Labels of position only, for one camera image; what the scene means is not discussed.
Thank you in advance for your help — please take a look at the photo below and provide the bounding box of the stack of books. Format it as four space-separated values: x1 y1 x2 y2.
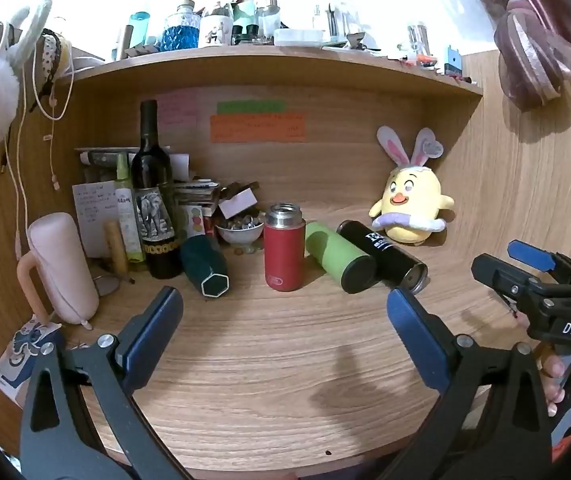
173 177 221 241

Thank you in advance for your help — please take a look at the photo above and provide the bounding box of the green sticky note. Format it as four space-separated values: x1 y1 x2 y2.
216 101 286 115

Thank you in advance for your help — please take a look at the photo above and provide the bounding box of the small round mirror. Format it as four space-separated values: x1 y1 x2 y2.
93 275 121 297

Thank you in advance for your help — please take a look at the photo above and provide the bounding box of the yellow chick plush toy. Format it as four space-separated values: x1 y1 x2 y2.
368 126 456 246

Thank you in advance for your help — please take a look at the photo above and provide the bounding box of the pink tied curtain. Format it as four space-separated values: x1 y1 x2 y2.
423 0 571 111

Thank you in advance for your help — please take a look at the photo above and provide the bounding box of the dark green hexagonal cup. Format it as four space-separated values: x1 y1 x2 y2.
180 236 230 301

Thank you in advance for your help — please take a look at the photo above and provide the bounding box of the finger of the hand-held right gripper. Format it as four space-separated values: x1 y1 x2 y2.
471 254 541 312
508 240 571 286

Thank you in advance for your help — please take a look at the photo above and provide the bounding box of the black cup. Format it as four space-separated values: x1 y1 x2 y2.
336 220 429 292

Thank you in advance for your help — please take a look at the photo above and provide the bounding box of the green spray bottle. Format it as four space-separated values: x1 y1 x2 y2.
114 152 146 263

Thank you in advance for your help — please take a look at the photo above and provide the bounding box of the person's right hand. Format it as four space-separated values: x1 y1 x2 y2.
538 352 569 417

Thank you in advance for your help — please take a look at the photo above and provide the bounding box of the white bowl of marbles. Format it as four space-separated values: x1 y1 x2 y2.
216 214 266 254

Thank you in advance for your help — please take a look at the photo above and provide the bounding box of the blue and white card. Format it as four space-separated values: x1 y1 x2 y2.
0 317 64 408

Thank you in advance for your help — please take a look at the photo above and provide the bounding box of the white handwritten note sheet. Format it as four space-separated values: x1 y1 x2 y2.
72 181 119 258

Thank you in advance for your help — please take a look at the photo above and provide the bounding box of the white printed bottle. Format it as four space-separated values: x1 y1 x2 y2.
200 2 234 48

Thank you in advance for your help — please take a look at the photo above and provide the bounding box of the card with coloured dots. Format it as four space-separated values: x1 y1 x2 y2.
186 204 207 240

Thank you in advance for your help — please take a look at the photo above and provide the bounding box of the pink pouch with strap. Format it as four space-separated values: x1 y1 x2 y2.
17 212 100 330

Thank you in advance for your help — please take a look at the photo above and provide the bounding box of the wooden stick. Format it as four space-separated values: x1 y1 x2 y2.
104 220 132 283

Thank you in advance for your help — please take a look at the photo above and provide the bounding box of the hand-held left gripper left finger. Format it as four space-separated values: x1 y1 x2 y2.
18 286 191 480

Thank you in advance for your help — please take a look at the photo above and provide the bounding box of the small open cardboard box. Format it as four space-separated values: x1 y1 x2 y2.
218 182 261 220

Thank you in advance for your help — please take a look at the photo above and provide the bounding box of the wooden shelf board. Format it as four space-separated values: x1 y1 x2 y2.
66 45 486 97

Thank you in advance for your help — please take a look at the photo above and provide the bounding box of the light green cup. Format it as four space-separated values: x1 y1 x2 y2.
304 221 377 295

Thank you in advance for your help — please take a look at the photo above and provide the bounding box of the dark wine bottle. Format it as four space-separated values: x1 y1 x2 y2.
130 100 182 280

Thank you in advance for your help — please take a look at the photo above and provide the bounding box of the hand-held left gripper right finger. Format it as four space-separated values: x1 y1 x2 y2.
380 287 553 480

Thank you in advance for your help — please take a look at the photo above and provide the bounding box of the white flat box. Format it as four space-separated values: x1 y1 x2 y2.
274 28 325 47

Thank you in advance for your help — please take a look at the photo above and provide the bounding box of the red steel-rimmed cup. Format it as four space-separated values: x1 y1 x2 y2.
264 203 307 293

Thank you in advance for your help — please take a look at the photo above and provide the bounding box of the white earphone cable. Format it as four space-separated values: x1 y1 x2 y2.
0 50 76 261

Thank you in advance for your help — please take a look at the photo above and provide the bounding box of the orange sticky note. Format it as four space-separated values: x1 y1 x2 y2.
210 114 306 143

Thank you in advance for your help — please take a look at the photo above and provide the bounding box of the teal plastic cup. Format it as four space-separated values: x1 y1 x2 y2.
130 11 152 47

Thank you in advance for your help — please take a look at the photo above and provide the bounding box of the blue faceted glass bottle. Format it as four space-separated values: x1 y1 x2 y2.
162 2 201 52

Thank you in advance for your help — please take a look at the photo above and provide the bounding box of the pink sticky note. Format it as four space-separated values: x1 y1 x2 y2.
157 91 199 128

